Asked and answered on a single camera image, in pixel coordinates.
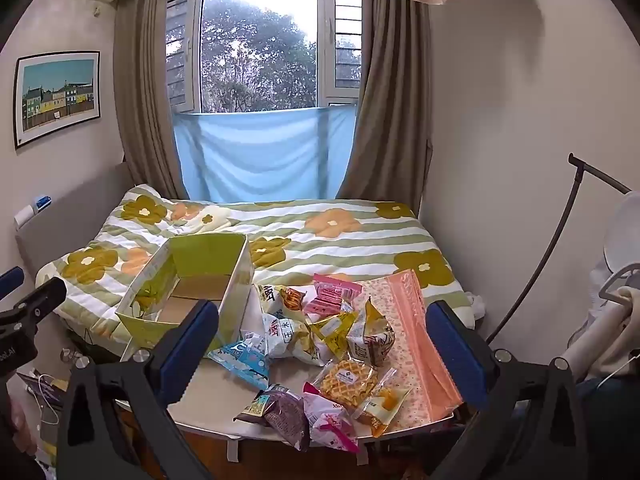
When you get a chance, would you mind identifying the orange checkered snack packet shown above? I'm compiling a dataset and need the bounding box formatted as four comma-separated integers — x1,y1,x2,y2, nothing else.
360,269,463,423

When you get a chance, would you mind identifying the clear waffle packet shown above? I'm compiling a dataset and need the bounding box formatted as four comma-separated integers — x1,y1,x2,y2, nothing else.
317,357,378,406

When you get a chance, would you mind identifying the white garment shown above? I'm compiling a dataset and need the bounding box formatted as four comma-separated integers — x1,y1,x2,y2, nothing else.
560,285,640,383

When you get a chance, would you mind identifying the orange cake packet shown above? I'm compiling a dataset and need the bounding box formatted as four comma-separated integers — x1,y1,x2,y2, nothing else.
352,367,416,438

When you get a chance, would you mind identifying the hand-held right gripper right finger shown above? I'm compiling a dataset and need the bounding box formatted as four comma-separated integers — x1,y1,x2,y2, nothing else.
425,300,591,480

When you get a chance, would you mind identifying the window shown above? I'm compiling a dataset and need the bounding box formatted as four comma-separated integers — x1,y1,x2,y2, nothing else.
165,0,363,113

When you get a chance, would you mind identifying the grey headboard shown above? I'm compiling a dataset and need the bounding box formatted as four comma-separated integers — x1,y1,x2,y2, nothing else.
15,162,136,281

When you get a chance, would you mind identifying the white orange chip packet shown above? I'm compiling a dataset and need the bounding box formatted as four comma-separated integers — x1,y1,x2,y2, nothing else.
255,284,307,326

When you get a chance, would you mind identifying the white yellow snack packet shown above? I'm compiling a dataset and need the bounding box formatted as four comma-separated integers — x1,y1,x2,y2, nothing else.
240,312,321,366

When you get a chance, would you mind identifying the floral striped blanket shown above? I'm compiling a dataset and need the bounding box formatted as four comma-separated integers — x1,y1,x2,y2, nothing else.
35,183,473,341

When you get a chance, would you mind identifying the brown curtain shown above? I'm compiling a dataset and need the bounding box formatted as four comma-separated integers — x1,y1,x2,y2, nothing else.
112,0,188,200
336,0,433,216

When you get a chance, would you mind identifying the blue white snack packet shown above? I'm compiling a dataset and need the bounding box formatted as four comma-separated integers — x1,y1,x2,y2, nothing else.
207,338,271,391

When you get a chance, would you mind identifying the pink white snack packet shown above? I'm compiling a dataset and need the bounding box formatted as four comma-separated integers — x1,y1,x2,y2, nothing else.
302,382,361,455

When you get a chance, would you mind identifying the framed wall picture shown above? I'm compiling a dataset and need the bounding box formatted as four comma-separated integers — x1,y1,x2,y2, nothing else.
13,51,102,150

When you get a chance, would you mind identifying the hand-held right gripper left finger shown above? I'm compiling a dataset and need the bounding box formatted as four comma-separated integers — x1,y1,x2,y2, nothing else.
56,299,221,480

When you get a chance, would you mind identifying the black clothes rack pole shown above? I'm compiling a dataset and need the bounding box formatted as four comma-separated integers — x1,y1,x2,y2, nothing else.
487,154,633,346

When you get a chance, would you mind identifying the purple snack packet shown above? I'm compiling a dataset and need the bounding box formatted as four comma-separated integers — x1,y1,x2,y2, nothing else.
234,384,312,451

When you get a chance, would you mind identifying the green white cardboard box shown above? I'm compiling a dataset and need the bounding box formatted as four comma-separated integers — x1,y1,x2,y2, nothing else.
115,232,255,363

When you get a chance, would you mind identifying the white cable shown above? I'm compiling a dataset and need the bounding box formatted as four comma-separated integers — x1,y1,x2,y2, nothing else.
31,371,65,427

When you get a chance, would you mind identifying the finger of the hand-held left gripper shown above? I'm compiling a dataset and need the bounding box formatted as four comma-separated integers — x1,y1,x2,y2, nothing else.
0,266,25,301
0,276,67,333

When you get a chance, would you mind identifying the light blue hanging cloth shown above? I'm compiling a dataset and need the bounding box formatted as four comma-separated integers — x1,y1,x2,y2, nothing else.
172,105,357,205

